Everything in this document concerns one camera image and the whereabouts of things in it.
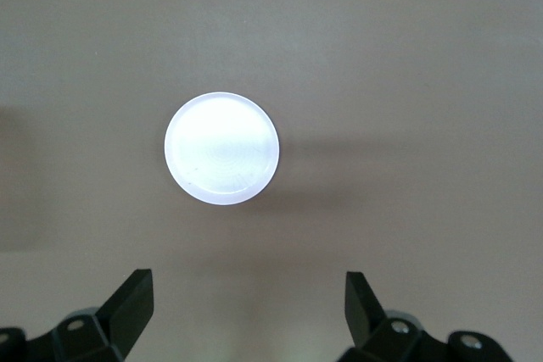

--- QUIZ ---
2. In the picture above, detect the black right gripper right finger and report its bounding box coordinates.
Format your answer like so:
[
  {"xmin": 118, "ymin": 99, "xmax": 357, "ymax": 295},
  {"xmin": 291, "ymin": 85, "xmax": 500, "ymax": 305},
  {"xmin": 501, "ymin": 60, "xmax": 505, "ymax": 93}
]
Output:
[{"xmin": 343, "ymin": 270, "xmax": 517, "ymax": 362}]

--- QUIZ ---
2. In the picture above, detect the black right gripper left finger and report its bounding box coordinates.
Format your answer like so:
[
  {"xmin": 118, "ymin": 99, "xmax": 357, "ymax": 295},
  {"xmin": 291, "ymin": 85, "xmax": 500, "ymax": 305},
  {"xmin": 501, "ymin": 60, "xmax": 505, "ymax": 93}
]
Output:
[{"xmin": 0, "ymin": 268, "xmax": 154, "ymax": 362}]

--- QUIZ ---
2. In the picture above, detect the pale pink round plate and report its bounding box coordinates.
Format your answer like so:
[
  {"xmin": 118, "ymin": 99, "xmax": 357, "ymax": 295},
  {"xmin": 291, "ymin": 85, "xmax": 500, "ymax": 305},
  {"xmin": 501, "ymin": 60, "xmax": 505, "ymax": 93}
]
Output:
[{"xmin": 164, "ymin": 91, "xmax": 282, "ymax": 207}]

